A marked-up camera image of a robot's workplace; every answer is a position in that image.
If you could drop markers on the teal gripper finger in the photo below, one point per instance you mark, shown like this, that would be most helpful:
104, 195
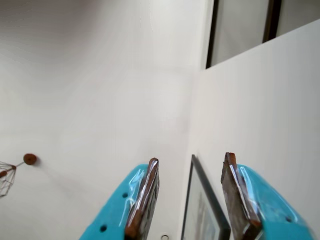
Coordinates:
267, 207
117, 205

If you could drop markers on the small round ceiling fixture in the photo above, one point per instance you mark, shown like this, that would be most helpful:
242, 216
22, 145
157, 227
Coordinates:
164, 237

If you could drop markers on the black framed picture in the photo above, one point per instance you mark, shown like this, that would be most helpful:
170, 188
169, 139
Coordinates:
203, 182

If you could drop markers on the brown round ceiling rose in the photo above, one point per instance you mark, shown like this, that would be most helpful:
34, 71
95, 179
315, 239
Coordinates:
30, 159

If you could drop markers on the dark framed window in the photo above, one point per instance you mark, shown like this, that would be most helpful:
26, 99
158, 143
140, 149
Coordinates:
237, 25

